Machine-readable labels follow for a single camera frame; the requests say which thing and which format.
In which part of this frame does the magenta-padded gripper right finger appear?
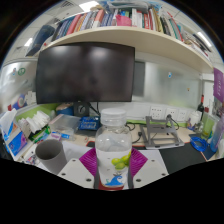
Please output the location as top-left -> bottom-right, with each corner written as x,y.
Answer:
127,147 -> 170,190

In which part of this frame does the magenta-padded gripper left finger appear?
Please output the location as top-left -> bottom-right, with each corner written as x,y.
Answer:
56,147 -> 100,190

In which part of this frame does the grey paper cup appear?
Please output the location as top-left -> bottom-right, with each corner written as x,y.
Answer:
34,138 -> 68,175

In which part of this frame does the black desk mat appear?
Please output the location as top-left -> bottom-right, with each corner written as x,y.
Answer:
158,142 -> 208,175

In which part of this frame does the grey metal laptop stand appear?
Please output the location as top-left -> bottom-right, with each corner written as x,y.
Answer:
139,115 -> 185,150

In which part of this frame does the clear plastic drink bottle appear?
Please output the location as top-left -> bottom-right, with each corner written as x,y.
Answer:
94,107 -> 134,191

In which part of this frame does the clear plastic box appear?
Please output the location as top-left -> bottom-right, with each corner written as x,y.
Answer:
48,113 -> 82,141

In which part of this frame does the blue circuit board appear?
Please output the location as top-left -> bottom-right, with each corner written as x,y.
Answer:
77,115 -> 102,132

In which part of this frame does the stack of white paper packets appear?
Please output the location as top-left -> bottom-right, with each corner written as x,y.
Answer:
17,110 -> 51,138

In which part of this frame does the blue tissue box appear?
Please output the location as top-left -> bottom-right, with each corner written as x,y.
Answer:
0,108 -> 28,158

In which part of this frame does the dark wine bottle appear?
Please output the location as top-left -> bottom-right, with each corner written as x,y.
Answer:
196,94 -> 205,122

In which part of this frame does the black computer monitor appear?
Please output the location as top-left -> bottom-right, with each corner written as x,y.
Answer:
35,42 -> 136,105

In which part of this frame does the purple poster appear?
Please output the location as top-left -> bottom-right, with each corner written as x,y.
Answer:
212,67 -> 224,105

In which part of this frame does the black cable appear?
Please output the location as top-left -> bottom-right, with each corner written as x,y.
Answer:
125,121 -> 145,146

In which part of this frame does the coiled blue cable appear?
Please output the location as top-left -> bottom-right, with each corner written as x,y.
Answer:
190,134 -> 210,153

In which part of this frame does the white wall socket strip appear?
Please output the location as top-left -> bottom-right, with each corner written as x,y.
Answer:
147,104 -> 188,123

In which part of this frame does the white wall shelf with books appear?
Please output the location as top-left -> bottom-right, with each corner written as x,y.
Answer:
25,0 -> 215,75

